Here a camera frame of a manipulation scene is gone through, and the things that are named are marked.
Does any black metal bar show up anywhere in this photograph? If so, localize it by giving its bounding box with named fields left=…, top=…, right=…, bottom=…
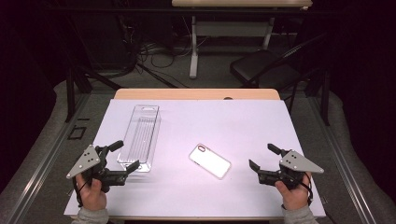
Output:
left=46, top=7, right=312, bottom=15

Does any smartphone with blue back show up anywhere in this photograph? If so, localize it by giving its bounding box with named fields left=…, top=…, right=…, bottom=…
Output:
left=188, top=143, right=233, bottom=180

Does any metal floor rail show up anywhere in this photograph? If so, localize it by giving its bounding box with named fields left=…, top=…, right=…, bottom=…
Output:
left=309, top=92, right=379, bottom=224
left=6, top=92, right=92, bottom=224

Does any hand-held gripper black cable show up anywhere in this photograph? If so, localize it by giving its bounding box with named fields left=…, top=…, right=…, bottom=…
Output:
left=72, top=176, right=94, bottom=208
left=298, top=172, right=314, bottom=207

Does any person's left hand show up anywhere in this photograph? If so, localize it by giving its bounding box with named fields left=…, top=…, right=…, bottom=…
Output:
left=75, top=173, right=107, bottom=212

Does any right hand-held gripper black cable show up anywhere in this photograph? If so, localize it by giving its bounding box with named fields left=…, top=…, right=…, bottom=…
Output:
left=298, top=172, right=314, bottom=207

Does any white desk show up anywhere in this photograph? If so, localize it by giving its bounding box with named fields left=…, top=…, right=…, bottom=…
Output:
left=171, top=0, right=313, bottom=79

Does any left hand-held gripper black cable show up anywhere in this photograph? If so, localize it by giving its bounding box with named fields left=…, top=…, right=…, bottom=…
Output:
left=72, top=176, right=94, bottom=208

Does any person's right hand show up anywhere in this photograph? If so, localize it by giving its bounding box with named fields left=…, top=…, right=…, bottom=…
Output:
left=275, top=172, right=312, bottom=212

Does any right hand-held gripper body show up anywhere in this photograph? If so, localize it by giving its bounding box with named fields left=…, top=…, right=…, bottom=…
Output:
left=257, top=148, right=325, bottom=190

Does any black metal stand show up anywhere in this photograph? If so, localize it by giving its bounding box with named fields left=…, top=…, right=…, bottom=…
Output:
left=64, top=64, right=124, bottom=123
left=306, top=66, right=332, bottom=127

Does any black folding chair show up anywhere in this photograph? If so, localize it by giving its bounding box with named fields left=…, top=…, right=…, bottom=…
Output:
left=229, top=32, right=331, bottom=94

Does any bundle of floor cables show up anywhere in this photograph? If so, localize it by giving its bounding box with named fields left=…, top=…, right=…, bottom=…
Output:
left=118, top=12, right=216, bottom=78

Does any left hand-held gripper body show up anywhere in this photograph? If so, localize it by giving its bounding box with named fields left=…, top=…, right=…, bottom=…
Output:
left=65, top=144, right=129, bottom=194

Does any clear plastic tray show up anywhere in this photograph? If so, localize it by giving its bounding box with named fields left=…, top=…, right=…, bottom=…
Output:
left=116, top=105, right=162, bottom=174

